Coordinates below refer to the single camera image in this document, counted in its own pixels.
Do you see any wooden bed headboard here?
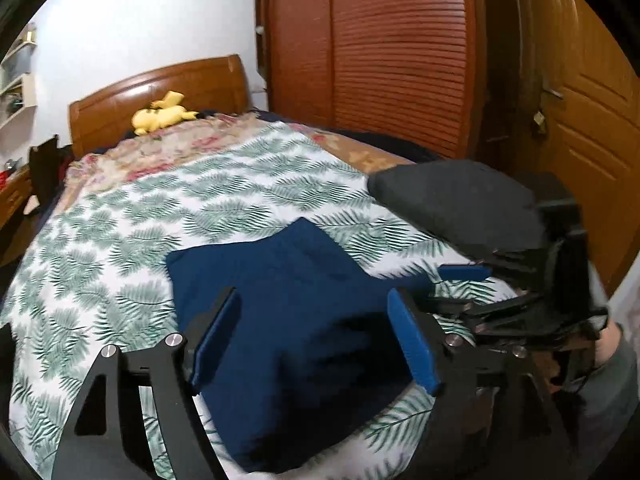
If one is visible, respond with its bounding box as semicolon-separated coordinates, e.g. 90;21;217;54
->
68;55;251;159

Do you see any person's right hand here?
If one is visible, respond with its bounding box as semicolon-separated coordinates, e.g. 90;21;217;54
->
595;320;626;368

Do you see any wooden slatted wardrobe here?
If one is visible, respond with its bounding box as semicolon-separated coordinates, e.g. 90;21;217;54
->
254;0;490;162

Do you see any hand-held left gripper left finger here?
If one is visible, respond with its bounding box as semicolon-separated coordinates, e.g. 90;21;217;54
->
50;287;246;480

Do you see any white wall shelf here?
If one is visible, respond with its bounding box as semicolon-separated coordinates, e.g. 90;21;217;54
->
0;22;40;132

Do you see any wooden desk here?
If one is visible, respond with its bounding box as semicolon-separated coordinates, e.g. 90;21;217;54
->
0;164;37;233

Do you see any person's right forearm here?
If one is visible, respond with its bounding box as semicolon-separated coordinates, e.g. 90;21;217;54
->
570;325;640;463

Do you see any yellow plush toy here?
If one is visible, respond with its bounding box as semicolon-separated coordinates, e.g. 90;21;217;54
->
131;91;199;136

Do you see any bed with fern-print cover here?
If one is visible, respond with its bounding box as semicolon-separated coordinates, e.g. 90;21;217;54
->
0;122;522;480

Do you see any blue suit jacket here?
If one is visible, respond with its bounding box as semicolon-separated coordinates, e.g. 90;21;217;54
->
165;219;493;476

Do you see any floral quilt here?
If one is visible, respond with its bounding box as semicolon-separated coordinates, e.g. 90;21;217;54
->
65;110;417;187

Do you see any wooden door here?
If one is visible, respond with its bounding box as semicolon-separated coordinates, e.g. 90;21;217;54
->
517;0;640;297

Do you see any dark wooden chair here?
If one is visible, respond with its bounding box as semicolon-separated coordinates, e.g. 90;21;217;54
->
28;134;64;202

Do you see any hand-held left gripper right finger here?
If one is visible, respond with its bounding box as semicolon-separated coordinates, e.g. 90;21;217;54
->
387;287;581;480

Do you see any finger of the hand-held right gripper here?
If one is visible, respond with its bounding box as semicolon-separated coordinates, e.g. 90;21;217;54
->
424;293;544;318
435;262;494;286

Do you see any dark grey cloth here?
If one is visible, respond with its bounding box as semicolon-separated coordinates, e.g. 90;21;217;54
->
367;159;549;252

